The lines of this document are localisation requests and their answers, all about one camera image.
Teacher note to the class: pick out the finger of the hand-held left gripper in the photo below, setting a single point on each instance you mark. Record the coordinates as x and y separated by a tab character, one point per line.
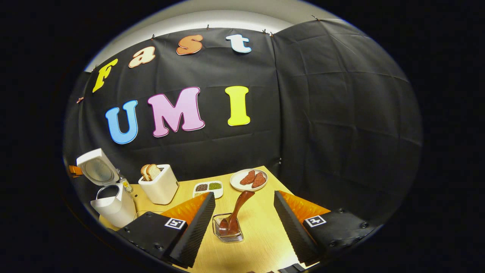
75	171

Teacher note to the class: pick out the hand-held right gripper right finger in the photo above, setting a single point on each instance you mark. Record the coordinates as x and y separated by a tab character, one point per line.
291	227

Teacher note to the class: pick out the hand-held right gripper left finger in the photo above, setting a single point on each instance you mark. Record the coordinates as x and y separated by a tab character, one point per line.
195	231

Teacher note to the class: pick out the brown wooden spoon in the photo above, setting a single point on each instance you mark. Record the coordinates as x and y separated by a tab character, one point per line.
238	206

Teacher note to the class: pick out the white rice cooker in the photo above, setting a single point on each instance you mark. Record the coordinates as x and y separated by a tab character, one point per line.
117	208

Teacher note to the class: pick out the white divided grain dish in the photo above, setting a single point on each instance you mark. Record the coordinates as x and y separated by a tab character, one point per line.
207	187

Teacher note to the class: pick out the small glass bottle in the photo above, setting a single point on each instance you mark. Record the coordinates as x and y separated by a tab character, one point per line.
125	184

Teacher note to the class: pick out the white toaster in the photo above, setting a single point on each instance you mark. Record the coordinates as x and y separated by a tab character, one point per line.
163	189

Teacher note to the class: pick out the red meat slice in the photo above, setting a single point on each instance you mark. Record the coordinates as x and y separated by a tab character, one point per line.
248	177
259	180

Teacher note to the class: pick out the white round plate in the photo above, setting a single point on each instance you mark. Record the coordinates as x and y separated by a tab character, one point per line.
237	182

